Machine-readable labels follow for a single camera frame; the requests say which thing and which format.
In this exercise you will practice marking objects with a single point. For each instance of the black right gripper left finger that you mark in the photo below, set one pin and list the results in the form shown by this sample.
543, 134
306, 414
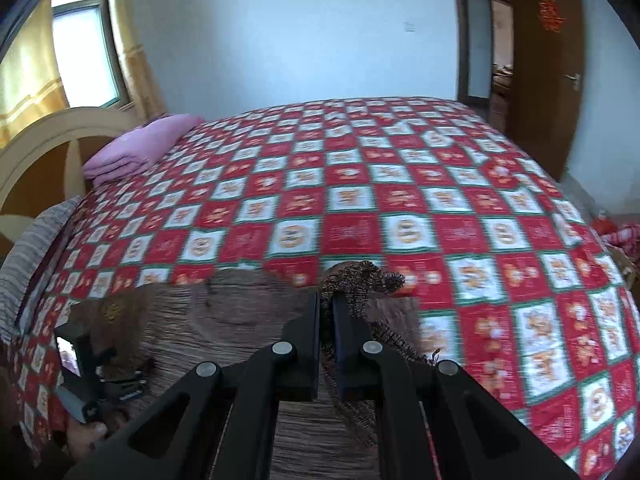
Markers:
217, 422

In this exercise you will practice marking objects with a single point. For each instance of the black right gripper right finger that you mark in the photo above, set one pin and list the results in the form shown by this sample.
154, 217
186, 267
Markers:
434, 421

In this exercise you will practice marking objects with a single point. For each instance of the brown knitted sweater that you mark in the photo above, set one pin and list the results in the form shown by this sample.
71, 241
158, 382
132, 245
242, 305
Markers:
233, 314

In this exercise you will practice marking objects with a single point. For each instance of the person's left hand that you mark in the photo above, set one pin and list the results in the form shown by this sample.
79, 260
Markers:
82, 439

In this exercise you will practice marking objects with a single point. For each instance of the grey striped pillow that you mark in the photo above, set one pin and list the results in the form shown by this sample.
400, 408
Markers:
26, 258

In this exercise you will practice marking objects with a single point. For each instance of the red patchwork cartoon bedspread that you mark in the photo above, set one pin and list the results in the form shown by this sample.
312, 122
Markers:
511, 281

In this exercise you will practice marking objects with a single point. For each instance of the cream and brown headboard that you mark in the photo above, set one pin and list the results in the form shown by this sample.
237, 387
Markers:
42, 165

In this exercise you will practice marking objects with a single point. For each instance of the folded pink blanket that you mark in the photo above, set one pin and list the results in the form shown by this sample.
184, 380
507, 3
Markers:
138, 150

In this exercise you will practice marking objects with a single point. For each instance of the red patterned cloth pile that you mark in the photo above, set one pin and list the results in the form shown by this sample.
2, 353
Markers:
624, 237

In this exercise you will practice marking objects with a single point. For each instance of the yellow curtain left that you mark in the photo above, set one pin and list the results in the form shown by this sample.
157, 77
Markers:
31, 85

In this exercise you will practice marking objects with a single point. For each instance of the brown wooden door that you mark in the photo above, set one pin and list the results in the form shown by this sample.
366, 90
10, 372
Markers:
544, 108

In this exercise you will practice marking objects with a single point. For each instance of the red paper door decoration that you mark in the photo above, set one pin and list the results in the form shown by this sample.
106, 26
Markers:
550, 16

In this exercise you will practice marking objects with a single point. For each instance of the window with green frame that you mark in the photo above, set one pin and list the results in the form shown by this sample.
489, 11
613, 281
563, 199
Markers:
86, 54

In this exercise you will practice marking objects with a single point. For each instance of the silver door handle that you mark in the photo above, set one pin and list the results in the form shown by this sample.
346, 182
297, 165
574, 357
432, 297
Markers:
575, 79

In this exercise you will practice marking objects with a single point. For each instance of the dark wooden door frame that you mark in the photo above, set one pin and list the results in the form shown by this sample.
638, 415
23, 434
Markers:
485, 34

